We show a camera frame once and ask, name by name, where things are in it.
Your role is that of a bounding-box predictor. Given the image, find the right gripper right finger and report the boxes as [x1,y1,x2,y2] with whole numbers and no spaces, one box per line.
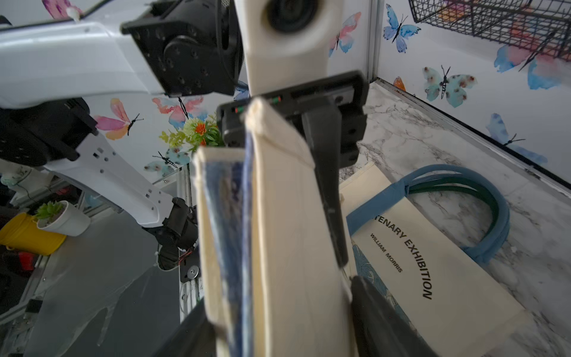
[351,276,437,356]

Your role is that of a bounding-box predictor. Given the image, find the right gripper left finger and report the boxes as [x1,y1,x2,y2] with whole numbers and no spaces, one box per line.
[153,300,217,357]

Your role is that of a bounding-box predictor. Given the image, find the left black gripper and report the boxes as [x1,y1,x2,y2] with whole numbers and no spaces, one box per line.
[216,70,370,269]

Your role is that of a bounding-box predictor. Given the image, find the cream bag blue floral pattern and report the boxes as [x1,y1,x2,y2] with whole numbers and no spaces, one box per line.
[340,164,530,356]

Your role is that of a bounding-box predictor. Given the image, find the cream bag starry night print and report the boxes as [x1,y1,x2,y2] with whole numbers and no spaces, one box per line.
[193,98,357,356]

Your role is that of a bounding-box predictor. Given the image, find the cream bag green handles floral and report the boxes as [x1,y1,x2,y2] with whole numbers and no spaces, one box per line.
[408,176,499,226]

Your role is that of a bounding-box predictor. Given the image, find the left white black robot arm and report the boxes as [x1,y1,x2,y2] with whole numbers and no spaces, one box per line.
[1,1,369,266]

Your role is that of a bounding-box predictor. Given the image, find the potted plant orange flowers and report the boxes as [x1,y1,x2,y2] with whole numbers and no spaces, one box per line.
[159,115,225,153]

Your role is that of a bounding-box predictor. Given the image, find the small white succulent pot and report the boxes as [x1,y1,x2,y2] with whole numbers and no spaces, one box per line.
[34,200,91,237]

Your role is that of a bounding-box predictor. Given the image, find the yellow metal can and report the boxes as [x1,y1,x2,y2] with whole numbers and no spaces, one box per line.
[1,213,66,256]

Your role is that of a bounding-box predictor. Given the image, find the aluminium front rail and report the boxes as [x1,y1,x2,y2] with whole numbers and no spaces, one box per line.
[177,165,205,323]

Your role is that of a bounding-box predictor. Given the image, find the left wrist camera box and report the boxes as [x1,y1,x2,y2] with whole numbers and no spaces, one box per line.
[235,1,343,97]

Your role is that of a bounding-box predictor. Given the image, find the black wire wall basket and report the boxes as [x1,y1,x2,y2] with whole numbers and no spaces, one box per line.
[409,0,570,62]

